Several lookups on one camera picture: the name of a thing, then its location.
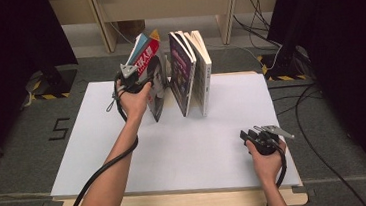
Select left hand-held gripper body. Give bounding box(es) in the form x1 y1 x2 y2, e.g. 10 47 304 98
112 61 154 97

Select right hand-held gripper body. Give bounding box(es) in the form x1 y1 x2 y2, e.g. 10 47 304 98
247 121 298 158

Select dark brown magazine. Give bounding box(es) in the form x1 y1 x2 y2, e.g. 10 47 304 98
123 27 175 126

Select beige expandable book rack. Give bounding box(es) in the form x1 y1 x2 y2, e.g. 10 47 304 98
161 53 177 103

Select purple magazine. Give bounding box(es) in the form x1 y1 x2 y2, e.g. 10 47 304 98
165 29 202 119
177 29 200 67

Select white book with colourful pictures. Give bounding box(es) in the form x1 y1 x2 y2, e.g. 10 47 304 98
184 27 217 118

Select person's left hand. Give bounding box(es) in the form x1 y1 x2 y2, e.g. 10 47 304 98
115 76 156 124

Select person's right hand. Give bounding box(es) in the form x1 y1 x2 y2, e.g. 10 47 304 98
244 136 291 188

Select brown cardboard box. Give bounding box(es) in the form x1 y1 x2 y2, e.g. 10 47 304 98
117 18 148 38

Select white board sheet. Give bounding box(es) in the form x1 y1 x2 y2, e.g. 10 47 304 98
40 64 303 206

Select stand base with striped tape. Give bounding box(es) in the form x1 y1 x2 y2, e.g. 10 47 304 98
256 49 307 84
20 63 81 104

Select beige wooden desk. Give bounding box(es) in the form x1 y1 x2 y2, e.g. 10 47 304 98
46 0 290 61

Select black curtain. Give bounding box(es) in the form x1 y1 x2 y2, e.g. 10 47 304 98
263 0 366 206
0 0 88 175

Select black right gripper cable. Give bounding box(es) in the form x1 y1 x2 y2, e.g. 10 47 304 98
270 140 291 189

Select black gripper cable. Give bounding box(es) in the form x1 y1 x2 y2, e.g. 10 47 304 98
46 71 146 206
270 140 291 189

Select black floor cable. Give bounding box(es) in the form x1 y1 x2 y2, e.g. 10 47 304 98
268 79 366 206

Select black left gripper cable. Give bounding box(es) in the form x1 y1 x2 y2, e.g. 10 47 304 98
46 71 146 206

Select black wall cables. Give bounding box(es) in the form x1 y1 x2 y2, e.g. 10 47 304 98
231 0 284 53

